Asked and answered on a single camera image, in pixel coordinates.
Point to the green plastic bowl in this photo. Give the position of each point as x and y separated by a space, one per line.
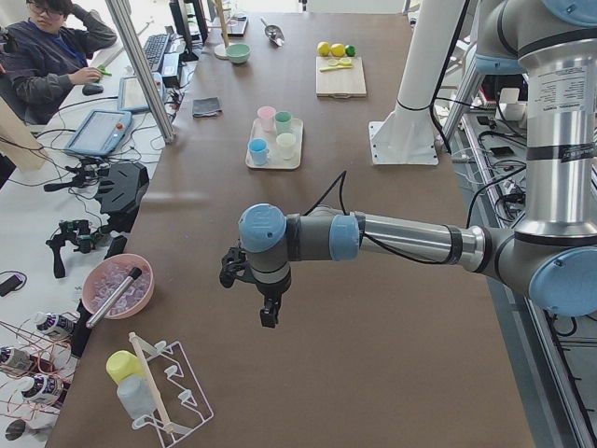
238 53

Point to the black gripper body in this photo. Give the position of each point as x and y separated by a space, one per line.
270 291

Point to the blue teach pendant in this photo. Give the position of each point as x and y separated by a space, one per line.
131 96
100 133

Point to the black keyboard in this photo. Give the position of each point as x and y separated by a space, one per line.
154 49

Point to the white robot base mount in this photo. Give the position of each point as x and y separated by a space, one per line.
407 136

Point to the pink bowl with ice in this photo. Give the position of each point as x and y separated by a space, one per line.
109 275

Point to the green lime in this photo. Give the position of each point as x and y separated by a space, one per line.
350 49

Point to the aluminium frame post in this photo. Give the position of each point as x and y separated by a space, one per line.
122 19

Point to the yellow cup on rack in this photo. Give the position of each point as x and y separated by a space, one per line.
123 364

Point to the white wire cup rack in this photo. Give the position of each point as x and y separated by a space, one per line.
182 407

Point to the pink plastic cup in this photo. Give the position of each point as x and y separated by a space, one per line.
266 117

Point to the beige rabbit serving tray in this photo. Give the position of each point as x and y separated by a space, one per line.
275 160

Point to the wooden stand with round base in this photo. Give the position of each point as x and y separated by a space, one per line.
221 49

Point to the grey cup on rack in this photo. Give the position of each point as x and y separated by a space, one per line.
135 396

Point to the black headset device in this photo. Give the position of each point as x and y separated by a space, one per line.
120 193

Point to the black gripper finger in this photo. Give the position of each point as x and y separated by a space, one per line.
269 313

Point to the bamboo cutting board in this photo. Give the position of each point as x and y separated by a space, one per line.
341 83

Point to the light blue plastic cup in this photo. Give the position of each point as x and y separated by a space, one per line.
259 151

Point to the cream white plastic cup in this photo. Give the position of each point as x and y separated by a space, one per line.
287 143

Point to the green plastic cup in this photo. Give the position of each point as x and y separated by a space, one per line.
283 122

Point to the seated person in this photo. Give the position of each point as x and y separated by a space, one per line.
53 48

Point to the yellow plastic knife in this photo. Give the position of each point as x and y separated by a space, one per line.
325 69

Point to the whole lemon near board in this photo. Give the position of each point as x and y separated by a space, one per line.
337 50

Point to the grey folded cloth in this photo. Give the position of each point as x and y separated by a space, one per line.
206 107

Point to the metal scoop handle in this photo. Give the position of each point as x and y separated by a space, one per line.
114 296

